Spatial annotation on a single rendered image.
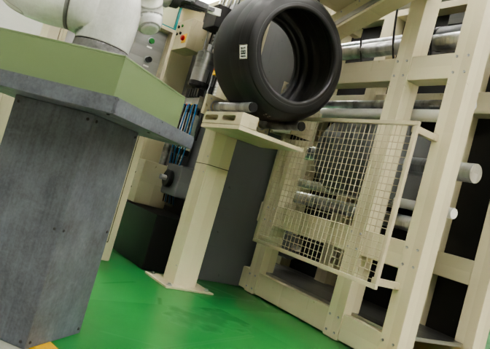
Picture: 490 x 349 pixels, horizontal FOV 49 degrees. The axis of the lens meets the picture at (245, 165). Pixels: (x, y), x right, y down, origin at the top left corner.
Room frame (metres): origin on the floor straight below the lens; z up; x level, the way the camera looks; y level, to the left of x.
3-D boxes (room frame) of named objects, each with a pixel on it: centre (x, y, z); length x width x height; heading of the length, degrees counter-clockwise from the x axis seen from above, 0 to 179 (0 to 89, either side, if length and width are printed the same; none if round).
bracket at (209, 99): (2.69, 0.10, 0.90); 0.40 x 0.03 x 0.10; 122
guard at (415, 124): (2.52, -0.39, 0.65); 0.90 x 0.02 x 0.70; 32
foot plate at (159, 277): (2.75, 0.16, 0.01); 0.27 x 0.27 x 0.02; 32
